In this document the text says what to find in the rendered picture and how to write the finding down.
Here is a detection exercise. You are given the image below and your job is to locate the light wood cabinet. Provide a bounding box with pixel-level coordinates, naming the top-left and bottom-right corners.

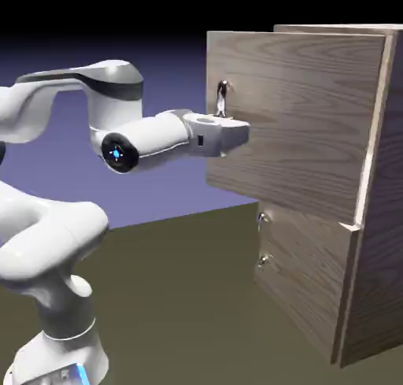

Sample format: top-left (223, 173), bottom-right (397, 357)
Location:
top-left (253, 24), bottom-right (403, 369)

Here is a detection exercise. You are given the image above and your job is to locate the short silver door handle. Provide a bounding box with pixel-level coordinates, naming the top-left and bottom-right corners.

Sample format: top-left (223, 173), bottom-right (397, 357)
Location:
top-left (256, 212), bottom-right (272, 271)

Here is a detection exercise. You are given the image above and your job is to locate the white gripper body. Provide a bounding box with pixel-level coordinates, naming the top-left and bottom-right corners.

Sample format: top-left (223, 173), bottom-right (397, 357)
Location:
top-left (219, 117), bottom-right (252, 158)

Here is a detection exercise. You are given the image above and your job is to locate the tall silver door handle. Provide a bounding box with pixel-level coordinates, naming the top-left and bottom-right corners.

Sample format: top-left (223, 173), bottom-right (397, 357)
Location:
top-left (214, 80), bottom-right (235, 119)

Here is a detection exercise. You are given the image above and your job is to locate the small wood cabinet door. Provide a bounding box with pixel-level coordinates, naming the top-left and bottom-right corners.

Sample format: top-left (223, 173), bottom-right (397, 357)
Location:
top-left (253, 202), bottom-right (362, 365)

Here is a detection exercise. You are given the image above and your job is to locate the large wood cabinet door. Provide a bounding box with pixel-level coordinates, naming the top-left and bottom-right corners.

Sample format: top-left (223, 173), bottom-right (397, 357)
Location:
top-left (205, 30), bottom-right (397, 227)

